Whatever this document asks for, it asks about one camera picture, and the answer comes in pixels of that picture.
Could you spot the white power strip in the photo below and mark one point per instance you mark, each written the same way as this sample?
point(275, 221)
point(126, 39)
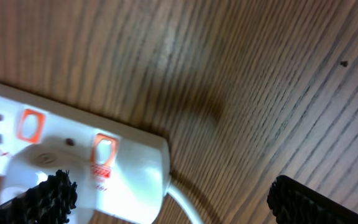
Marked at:
point(119, 170)

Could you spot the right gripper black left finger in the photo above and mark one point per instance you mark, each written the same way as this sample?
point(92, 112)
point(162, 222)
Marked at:
point(49, 202)

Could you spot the white charger adapter plug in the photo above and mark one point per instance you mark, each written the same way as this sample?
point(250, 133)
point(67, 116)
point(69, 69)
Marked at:
point(36, 162)

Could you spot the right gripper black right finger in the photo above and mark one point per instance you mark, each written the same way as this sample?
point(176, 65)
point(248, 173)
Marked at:
point(294, 203)

